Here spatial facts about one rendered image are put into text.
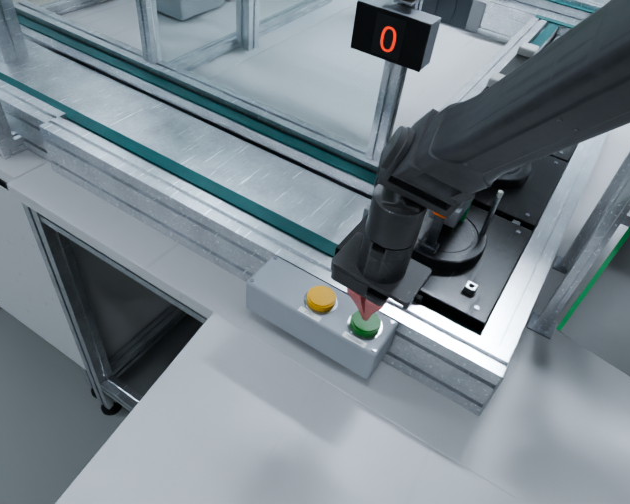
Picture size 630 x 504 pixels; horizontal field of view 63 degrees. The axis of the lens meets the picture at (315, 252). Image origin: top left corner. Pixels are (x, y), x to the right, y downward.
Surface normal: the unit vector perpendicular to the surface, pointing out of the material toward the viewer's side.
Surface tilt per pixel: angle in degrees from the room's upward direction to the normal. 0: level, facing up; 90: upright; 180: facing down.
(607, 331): 45
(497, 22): 90
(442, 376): 90
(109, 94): 0
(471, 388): 90
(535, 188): 0
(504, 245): 0
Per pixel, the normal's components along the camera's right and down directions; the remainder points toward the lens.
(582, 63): -0.91, -0.37
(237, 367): 0.10, -0.71
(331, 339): -0.54, 0.55
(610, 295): -0.40, -0.17
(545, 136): -0.40, 0.91
